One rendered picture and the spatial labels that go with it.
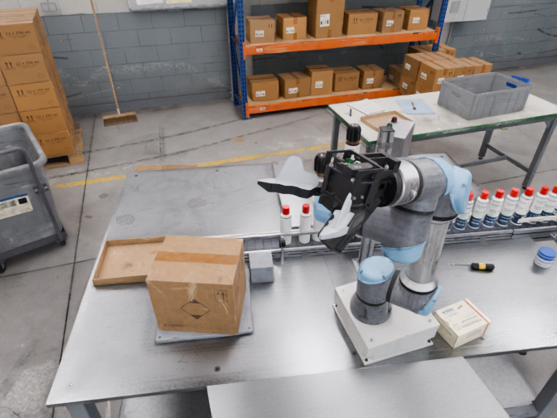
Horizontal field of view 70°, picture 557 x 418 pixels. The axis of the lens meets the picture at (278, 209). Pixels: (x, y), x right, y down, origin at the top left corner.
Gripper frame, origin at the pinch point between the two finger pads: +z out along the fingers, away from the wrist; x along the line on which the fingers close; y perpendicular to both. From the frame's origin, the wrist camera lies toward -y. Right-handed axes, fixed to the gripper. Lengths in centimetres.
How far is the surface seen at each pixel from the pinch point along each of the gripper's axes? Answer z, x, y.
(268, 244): -68, -83, -77
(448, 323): -97, -7, -67
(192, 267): -21, -64, -64
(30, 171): 12, -248, -112
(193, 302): -19, -58, -74
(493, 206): -159, -36, -42
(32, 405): 31, -127, -191
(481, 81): -330, -159, -10
